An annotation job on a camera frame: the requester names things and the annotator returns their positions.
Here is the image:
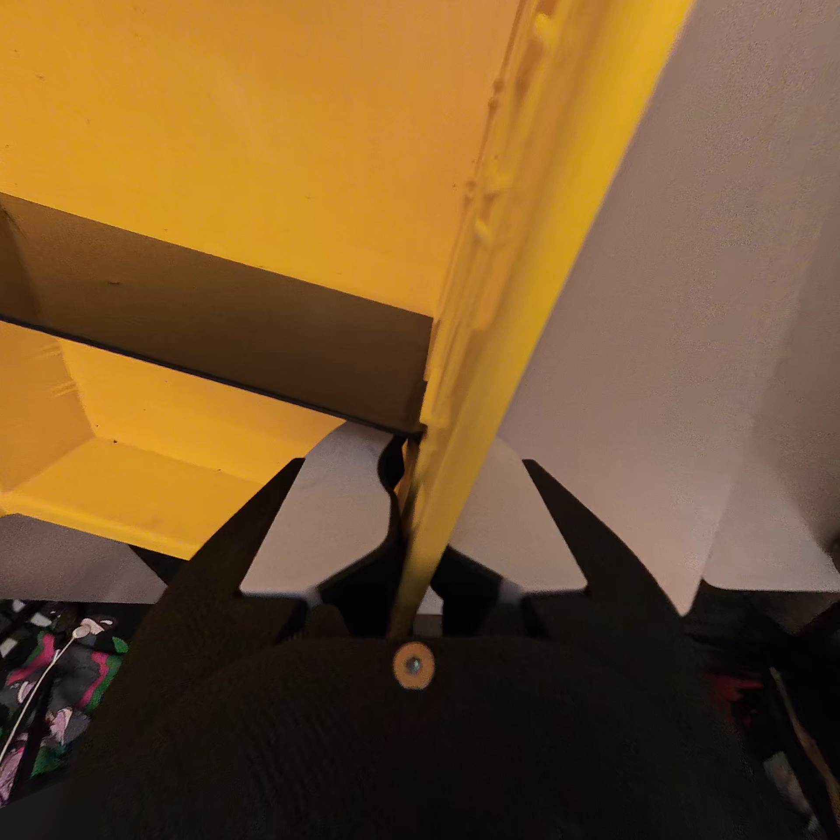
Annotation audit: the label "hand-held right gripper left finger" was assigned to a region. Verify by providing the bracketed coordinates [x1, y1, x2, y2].
[239, 423, 404, 608]

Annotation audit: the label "person's printed pants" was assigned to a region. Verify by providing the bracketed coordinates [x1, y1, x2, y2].
[0, 600, 129, 805]

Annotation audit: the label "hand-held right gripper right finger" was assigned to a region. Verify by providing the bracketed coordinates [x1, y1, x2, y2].
[430, 436, 588, 605]

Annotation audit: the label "white earphone cable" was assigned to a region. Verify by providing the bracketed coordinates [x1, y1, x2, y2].
[0, 622, 93, 765]

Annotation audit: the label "yellow plastic bin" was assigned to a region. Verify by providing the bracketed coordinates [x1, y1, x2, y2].
[0, 0, 697, 641]

